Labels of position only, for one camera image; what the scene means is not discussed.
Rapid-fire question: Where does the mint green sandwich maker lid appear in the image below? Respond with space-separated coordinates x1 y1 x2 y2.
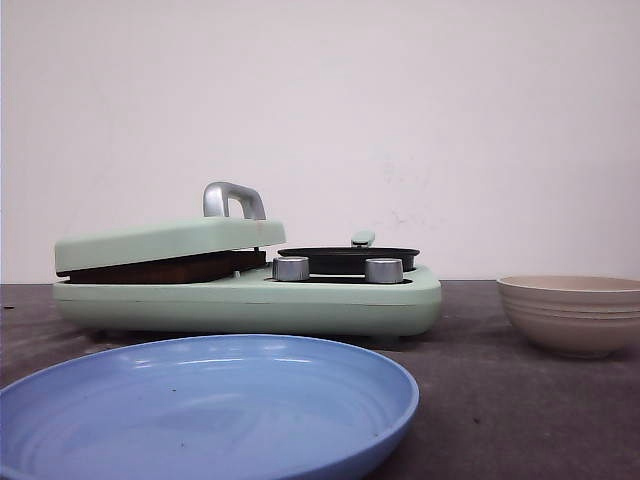
54 182 286 277

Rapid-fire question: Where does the white bread slice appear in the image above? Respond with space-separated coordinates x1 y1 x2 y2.
65 253 238 284
231 250 267 272

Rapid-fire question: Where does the beige ribbed bowl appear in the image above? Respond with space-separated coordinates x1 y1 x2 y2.
497 275 639 358

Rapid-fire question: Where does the mint green breakfast maker base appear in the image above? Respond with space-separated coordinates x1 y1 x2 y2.
53 266 442 337

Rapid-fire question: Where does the black frying pan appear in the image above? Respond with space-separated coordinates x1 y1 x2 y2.
278 230 420 275

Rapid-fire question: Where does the silver left control knob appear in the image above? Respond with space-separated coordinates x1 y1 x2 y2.
272 256 310 282

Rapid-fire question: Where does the silver control knob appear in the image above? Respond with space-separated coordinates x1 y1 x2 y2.
365 258 404 284
272 256 310 282

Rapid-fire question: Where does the silver right control knob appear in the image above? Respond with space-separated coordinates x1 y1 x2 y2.
365 258 404 284

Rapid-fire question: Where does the blue plate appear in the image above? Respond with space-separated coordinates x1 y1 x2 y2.
1 335 420 479

